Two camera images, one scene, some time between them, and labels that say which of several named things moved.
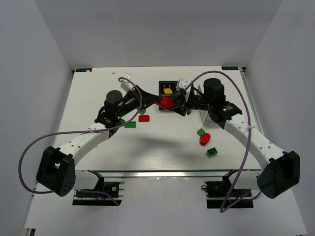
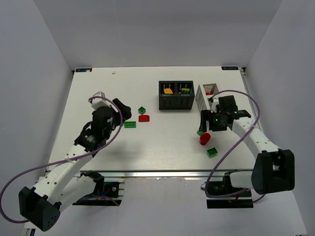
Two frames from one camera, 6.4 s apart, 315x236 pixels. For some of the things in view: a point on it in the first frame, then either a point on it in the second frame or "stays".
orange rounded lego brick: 168,91 stays
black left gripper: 137,96 → 118,113
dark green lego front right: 212,151 stays
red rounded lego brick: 143,118 stays
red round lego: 204,138 stays
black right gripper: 188,102 → 205,117
